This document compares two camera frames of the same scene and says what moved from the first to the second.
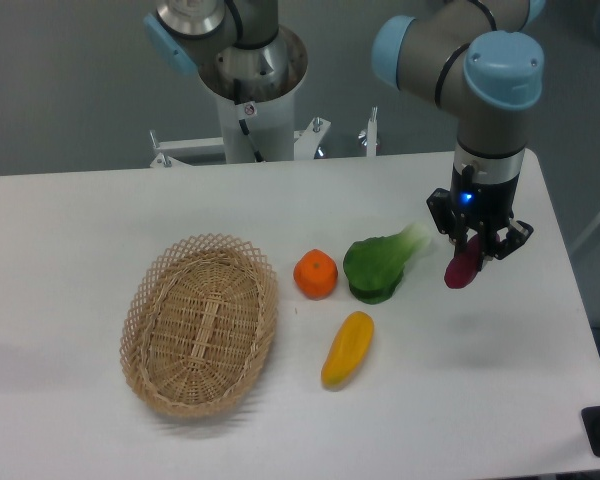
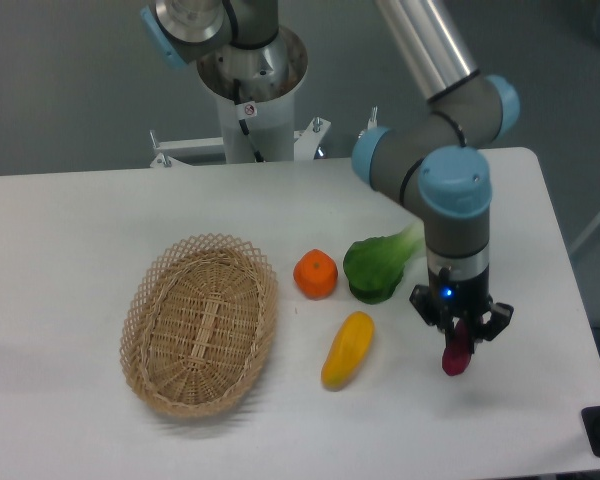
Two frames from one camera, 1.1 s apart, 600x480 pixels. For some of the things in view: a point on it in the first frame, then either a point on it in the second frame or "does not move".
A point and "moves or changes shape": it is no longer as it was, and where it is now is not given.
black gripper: x=481 y=207 to x=461 y=291
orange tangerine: x=315 y=274 does not move
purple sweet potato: x=465 y=265 moves or changes shape
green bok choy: x=374 y=266 does not move
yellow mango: x=348 y=351 does not move
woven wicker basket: x=198 y=325 does not move
